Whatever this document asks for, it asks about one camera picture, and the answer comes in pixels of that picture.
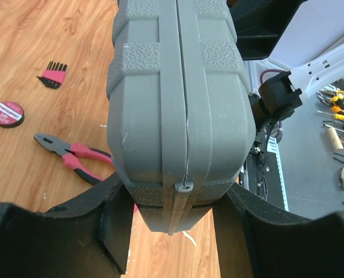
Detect blue slotted cable duct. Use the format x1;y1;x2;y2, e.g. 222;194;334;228
269;136;290;212

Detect grey plastic tool case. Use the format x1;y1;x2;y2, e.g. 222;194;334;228
107;1;255;235

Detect pink black pliers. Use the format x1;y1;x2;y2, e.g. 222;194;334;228
34;133;114;185

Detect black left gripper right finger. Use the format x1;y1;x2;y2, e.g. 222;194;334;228
213;184;344;277

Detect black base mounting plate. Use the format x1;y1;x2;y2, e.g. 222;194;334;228
241;136;283;209

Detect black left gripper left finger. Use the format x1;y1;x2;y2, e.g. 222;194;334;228
0;174;134;277

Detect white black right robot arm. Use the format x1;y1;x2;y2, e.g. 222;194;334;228
227;1;344;131

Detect pink hex key set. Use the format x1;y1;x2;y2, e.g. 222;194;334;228
36;61;68;89

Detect tools on background bench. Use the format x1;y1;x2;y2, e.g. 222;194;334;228
316;90;344;192

